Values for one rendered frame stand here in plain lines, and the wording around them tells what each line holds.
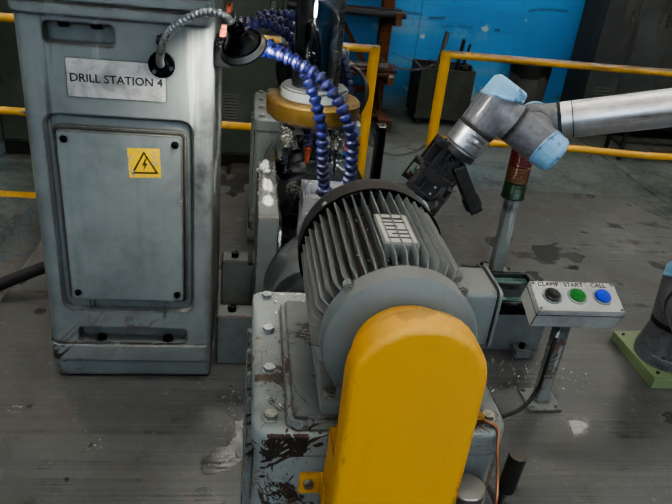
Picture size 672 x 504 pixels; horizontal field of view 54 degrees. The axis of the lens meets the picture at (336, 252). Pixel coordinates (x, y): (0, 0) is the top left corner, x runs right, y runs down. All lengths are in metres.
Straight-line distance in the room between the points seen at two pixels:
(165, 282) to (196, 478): 0.35
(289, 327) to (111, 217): 0.46
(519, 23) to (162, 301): 5.82
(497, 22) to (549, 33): 0.53
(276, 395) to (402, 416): 0.20
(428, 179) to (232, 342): 0.51
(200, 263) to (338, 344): 0.61
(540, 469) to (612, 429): 0.22
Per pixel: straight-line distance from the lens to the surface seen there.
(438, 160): 1.29
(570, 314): 1.27
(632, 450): 1.42
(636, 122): 1.42
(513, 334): 1.55
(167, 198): 1.16
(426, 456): 0.65
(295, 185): 1.54
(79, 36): 1.14
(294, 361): 0.79
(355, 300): 0.62
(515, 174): 1.76
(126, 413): 1.30
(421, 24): 6.51
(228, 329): 1.34
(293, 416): 0.72
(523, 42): 6.83
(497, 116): 1.27
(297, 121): 1.21
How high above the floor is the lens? 1.65
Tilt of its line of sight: 27 degrees down
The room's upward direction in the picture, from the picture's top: 6 degrees clockwise
